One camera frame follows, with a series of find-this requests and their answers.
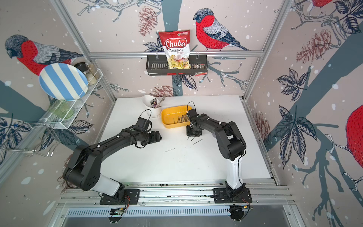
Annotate clear wire wall shelf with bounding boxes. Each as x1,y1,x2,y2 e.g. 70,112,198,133
31,63,103,129

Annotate blue white striped plate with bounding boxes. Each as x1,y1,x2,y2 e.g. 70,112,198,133
39,63,88,101

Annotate red cassava chips bag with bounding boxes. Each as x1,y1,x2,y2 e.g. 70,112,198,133
159,30,191,70

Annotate white utensil holder cup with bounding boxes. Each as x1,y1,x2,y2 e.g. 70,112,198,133
142,95,164,118

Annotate black wire wall basket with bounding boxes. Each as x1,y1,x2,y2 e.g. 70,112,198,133
146,55,208,76

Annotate dark lid spice jar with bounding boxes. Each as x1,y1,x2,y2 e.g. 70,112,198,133
74,62,90,81

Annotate yellow plastic storage box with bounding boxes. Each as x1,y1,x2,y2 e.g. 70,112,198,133
161,106,192,129

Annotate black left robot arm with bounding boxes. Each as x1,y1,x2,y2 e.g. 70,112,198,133
63,117,162,200

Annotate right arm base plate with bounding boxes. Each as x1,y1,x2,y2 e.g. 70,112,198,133
210,182,252,204

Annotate light spice jar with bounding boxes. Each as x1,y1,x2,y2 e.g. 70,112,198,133
87,62,100,80

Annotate green glass cup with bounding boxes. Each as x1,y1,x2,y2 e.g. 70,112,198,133
48,100,74,119

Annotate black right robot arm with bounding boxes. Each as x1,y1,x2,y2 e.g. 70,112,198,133
186,109,247,201

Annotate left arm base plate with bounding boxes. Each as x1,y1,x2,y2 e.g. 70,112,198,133
100,184,140,205

